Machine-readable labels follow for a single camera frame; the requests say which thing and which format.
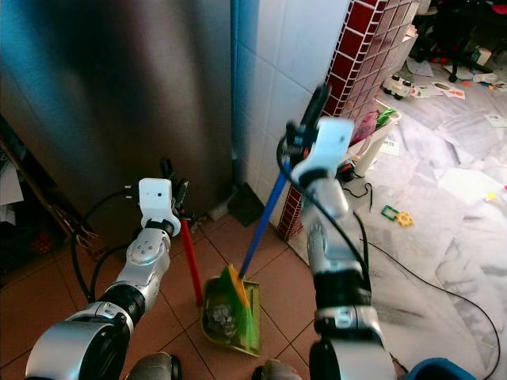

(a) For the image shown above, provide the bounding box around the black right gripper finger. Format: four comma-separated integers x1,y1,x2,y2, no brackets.
300,82,333,127

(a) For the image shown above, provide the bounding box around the blue handled orange broom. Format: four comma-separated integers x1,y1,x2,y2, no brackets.
224,157,291,311

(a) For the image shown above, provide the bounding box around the green dustpan with red handle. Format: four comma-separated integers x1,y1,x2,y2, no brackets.
179,218,263,356

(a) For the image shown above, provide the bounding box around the blue pole with black head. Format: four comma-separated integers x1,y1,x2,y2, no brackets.
227,0,267,227

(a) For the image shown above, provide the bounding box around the white bin with green item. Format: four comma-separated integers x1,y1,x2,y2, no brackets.
350,106,402,180

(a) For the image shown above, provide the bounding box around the small white toy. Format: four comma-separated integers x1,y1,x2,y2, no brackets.
383,75,418,101

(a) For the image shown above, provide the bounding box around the stainless steel refrigerator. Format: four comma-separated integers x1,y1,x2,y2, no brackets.
0,0,236,232

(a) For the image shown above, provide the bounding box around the green and yellow toy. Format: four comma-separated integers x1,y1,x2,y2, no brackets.
380,204,415,229

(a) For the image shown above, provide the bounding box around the orange and white paper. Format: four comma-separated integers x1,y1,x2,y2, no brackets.
434,82,467,101

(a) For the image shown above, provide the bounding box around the cluttered dark storage rack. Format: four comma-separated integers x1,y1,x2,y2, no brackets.
0,117,82,274

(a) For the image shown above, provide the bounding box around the black office chair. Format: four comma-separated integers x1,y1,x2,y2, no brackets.
414,0,507,82

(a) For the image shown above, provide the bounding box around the large white paper sheet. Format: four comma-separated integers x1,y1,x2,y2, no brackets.
438,168,501,207

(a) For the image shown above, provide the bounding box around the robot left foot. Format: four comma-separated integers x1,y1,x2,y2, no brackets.
126,352,185,380

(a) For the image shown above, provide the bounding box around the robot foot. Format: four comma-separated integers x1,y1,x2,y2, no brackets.
251,359,304,380
126,352,185,380

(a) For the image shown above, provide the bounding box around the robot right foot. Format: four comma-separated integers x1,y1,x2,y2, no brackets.
251,359,304,380

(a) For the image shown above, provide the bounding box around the blue bucket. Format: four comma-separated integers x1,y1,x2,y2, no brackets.
396,357,478,380

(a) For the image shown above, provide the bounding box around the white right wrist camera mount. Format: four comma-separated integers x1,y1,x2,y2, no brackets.
292,117,356,180

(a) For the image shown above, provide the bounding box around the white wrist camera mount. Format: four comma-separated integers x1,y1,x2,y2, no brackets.
292,117,356,180
139,178,180,232

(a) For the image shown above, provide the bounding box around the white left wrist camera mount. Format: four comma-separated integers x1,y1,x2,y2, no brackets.
139,178,180,232

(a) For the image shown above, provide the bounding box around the white wall plug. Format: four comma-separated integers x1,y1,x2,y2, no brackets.
205,198,235,222

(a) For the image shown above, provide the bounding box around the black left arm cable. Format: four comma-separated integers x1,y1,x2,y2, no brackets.
69,184,140,303

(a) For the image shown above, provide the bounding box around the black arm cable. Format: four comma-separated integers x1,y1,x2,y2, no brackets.
277,139,372,290
69,184,140,303

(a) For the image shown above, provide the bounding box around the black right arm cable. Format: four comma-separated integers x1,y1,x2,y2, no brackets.
277,139,372,290

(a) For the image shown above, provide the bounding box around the thin black floor cable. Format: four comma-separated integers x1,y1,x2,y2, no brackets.
364,237,502,377

